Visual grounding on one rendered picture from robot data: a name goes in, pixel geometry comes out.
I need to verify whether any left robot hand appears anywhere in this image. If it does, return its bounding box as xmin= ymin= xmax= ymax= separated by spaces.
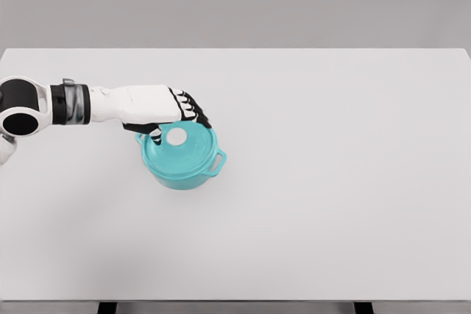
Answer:
xmin=116 ymin=85 xmax=213 ymax=147

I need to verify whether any teal pot lid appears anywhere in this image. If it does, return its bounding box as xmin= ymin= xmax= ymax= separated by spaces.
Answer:
xmin=141 ymin=120 xmax=219 ymax=178

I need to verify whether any teal pot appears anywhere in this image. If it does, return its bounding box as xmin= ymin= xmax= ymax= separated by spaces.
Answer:
xmin=135 ymin=132 xmax=227 ymax=190

